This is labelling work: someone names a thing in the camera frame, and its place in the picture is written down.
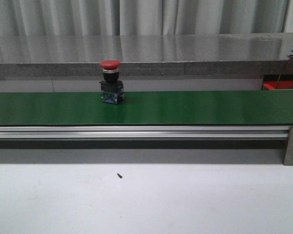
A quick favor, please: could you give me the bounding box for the red plastic tray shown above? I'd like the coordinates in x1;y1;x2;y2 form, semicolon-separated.
262;75;293;90

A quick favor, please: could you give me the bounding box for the grey stone-look back shelf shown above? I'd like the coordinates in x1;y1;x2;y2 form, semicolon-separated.
0;33;293;78

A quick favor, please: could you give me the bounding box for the green conveyor belt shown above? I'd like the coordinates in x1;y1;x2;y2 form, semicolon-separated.
0;90;293;125

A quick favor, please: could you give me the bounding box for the grey curtain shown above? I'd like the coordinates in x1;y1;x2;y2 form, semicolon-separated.
0;0;289;36

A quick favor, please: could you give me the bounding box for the red and black wire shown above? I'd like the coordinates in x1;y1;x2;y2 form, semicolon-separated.
275;45;293;90

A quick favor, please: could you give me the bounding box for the aluminium conveyor side rail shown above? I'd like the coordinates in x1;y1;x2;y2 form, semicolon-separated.
0;125;290;139

